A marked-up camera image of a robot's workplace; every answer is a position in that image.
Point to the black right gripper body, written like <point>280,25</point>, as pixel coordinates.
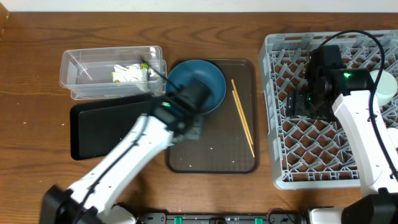
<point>308,104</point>

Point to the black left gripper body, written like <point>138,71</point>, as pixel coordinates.
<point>193,129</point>

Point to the dark blue plate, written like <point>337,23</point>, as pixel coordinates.
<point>206,72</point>

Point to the wooden chopstick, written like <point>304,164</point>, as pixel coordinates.
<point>243,120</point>
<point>235,89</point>

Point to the mint green bowl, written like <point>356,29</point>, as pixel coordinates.
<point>386,89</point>

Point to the white napkin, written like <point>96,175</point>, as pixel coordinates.
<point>134,74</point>

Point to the pink plastic cup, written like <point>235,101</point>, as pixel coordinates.
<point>393,134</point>

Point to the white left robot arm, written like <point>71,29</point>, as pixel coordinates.
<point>90,199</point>

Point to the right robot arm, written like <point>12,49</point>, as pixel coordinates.
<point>348,96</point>

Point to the grey dishwasher rack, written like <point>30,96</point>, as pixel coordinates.
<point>306,153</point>

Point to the black waste bin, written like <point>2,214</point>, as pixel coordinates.
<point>97,127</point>

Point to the clear plastic waste bin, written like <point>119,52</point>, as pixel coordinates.
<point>87,72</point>

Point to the brown serving tray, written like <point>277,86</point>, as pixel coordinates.
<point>223,147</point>

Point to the yellow green wrapper scrap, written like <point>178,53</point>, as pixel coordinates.
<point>144,65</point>

